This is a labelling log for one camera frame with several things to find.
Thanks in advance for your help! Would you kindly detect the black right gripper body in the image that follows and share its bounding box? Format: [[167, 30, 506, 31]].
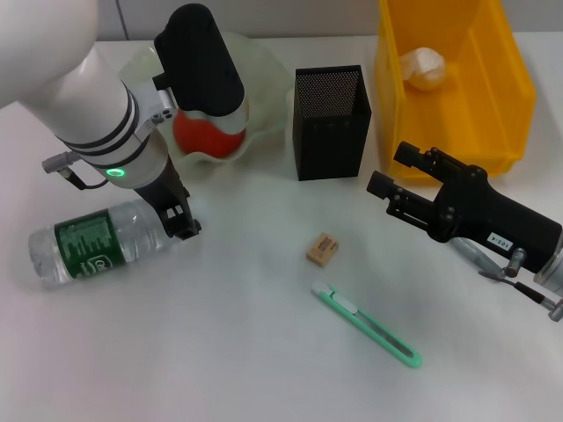
[[428, 164, 563, 274]]

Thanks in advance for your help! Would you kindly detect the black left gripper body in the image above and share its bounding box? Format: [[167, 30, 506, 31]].
[[131, 156, 192, 221]]

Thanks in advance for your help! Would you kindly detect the red orange fruit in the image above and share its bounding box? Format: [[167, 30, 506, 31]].
[[172, 109, 245, 158]]

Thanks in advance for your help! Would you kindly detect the white paper ball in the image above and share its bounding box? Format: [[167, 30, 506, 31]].
[[398, 47, 449, 92]]

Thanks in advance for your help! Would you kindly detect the clear green-label water bottle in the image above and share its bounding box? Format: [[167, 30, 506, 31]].
[[28, 197, 200, 289]]

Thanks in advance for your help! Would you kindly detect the grey marker pen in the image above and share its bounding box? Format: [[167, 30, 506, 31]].
[[450, 236, 505, 276]]

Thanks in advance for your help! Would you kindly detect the black mesh pen holder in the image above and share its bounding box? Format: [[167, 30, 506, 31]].
[[292, 64, 373, 182]]

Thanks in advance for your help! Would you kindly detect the tan rubber eraser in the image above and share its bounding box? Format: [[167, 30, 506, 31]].
[[305, 231, 342, 268]]

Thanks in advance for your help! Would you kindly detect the pale green glass fruit plate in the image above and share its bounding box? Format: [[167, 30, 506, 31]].
[[118, 30, 295, 168]]

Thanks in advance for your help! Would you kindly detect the mint green utility knife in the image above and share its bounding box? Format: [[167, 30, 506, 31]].
[[311, 281, 423, 368]]

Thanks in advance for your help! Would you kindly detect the yellow plastic storage bin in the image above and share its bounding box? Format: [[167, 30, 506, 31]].
[[373, 0, 537, 186]]

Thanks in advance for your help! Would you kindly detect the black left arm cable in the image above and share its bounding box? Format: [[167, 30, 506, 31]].
[[41, 150, 109, 191]]

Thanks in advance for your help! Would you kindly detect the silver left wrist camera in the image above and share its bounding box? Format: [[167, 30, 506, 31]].
[[152, 3, 251, 135]]

